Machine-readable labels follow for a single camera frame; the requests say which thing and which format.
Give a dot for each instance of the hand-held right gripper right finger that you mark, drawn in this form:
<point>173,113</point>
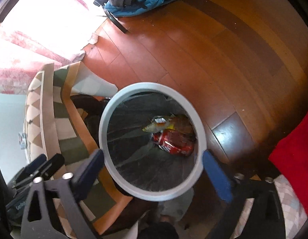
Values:
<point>216,174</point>

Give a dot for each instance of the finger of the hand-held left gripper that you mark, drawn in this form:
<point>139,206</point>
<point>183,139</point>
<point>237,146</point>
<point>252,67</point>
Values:
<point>54,163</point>
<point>34,165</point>

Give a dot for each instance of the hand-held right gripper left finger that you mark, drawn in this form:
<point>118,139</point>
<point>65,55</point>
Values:
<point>90,169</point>

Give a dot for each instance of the white round trash bin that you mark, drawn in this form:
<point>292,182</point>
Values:
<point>104,139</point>

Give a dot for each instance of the crushed red soda can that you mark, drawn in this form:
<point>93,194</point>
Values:
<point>174,143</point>

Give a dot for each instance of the orange snack wrapper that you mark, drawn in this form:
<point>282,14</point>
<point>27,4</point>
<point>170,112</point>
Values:
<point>156,124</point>

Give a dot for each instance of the checkered tablecloth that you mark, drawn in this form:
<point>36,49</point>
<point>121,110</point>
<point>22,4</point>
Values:
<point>47,119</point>

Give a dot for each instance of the red cloth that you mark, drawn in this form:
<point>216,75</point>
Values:
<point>293,159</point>

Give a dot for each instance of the patterned bedding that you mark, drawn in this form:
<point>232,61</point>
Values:
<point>290,209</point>

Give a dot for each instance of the pink floral curtain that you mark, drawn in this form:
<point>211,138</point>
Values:
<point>32,42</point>

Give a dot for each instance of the black coat rack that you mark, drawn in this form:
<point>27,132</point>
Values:
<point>116,21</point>

